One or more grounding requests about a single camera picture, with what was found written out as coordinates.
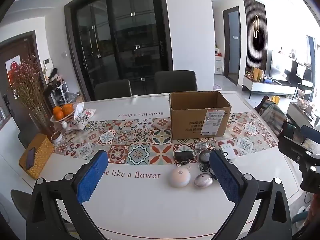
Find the glass vase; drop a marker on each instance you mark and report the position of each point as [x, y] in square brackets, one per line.
[41, 123]

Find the dark grey dining chair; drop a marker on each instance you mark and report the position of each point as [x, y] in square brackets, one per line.
[175, 82]
[112, 90]
[27, 138]

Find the yellow gift bag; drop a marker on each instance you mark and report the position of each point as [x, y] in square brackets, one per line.
[257, 74]

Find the silver oval mouse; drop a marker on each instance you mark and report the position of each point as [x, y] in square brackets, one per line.
[203, 180]

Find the brown cardboard box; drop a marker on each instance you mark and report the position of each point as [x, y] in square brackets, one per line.
[190, 125]

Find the orange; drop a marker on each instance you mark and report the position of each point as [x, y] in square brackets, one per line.
[58, 113]
[68, 109]

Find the dark hallway door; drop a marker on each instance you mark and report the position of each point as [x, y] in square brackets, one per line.
[231, 45]

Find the grey round charger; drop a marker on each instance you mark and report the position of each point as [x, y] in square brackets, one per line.
[205, 156]

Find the brown entrance door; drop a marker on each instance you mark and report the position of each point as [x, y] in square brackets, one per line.
[25, 47]

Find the white shoe rack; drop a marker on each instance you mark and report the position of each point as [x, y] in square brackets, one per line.
[59, 92]

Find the white drawer cabinet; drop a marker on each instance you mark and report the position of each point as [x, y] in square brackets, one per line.
[219, 63]

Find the dark slatted wall panel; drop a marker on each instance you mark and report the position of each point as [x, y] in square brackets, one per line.
[261, 50]

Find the wooden chair with striped cloth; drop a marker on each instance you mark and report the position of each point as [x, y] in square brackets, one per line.
[273, 116]

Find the white fruit basket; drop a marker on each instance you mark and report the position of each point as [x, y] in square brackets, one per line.
[67, 118]

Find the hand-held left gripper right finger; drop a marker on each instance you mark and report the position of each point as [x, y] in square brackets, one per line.
[225, 177]

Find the pink round device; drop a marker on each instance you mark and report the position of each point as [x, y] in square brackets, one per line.
[180, 177]

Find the small white bottle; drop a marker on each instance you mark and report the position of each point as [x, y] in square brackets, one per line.
[64, 125]

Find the yellow slippers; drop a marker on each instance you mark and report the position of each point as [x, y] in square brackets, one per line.
[275, 100]

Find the black glass sliding door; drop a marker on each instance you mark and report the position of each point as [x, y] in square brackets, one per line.
[120, 42]

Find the yellow woven tissue box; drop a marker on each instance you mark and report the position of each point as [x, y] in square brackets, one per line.
[41, 160]

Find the television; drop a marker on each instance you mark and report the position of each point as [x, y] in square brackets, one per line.
[277, 63]

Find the white intercom panel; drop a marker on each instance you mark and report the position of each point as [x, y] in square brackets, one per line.
[47, 63]

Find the white patterned snack bag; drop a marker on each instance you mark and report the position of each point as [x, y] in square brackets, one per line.
[82, 118]

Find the dried flower bouquet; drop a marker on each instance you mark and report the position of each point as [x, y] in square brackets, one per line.
[28, 85]

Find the white TV console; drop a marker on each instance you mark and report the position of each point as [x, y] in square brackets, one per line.
[270, 87]

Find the white USB hub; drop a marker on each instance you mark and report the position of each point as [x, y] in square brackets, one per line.
[228, 148]

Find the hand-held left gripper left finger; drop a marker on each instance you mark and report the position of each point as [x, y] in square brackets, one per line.
[92, 177]

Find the red door decoration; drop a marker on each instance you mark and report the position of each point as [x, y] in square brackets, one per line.
[12, 72]

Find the tile-patterned table runner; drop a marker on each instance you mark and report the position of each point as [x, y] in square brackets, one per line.
[140, 140]

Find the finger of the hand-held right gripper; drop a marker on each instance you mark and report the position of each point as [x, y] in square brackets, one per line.
[292, 147]
[311, 130]

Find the black phone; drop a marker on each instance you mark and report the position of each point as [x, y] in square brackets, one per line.
[30, 158]

